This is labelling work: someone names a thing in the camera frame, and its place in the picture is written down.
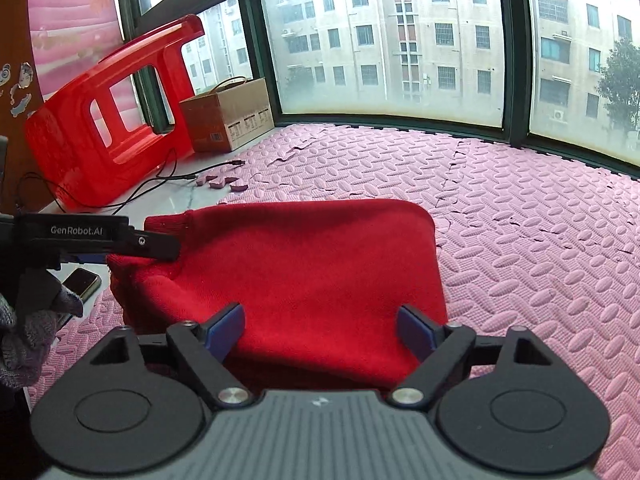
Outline red fleece trousers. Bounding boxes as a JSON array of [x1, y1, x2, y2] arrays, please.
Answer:
[[107, 200, 448, 392]]

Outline grey knit gloved left hand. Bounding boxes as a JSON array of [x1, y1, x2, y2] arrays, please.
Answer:
[[1, 269, 84, 390]]

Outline black smartphone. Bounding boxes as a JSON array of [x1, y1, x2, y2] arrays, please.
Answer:
[[62, 266, 102, 304]]

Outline red plastic stool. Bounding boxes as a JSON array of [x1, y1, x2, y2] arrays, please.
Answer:
[[25, 14, 204, 211]]

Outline pink foam floor mat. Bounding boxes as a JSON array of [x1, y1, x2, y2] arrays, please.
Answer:
[[30, 125, 639, 479]]

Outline loose pink foam pieces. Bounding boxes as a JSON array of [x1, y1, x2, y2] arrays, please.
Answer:
[[195, 174, 248, 193]]

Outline pink curtain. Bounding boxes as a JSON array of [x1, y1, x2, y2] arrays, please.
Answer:
[[26, 0, 147, 131]]

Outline brown cardboard box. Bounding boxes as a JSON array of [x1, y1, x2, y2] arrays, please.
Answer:
[[180, 76, 274, 154]]

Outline black cable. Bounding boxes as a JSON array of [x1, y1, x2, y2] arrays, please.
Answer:
[[14, 147, 246, 216]]

